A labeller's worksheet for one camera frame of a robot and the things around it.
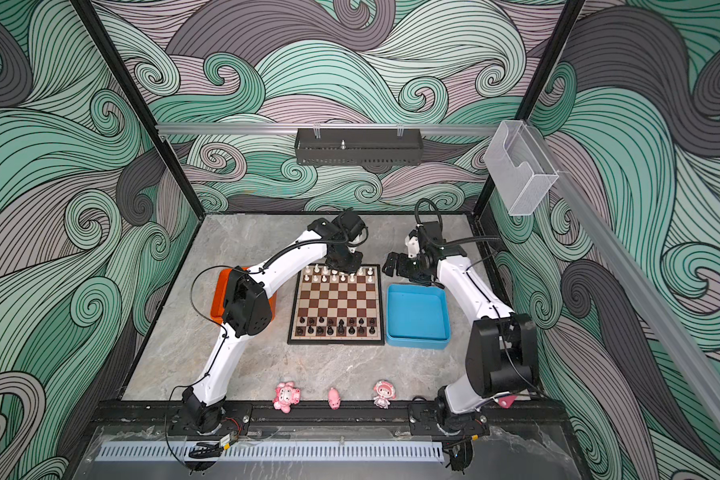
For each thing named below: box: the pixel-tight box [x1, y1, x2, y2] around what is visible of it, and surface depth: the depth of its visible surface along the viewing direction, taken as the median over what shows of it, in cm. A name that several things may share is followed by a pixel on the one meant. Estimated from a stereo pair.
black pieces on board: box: [296, 316, 376, 336], surface depth 89 cm
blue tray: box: [386, 283, 450, 350], surface depth 92 cm
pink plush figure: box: [273, 381, 301, 414], surface depth 76 cm
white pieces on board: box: [304, 264, 373, 282], surface depth 100 cm
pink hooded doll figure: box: [373, 380, 396, 409], surface depth 76 cm
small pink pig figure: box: [328, 387, 341, 410], surface depth 77 cm
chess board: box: [287, 264, 385, 345], surface depth 92 cm
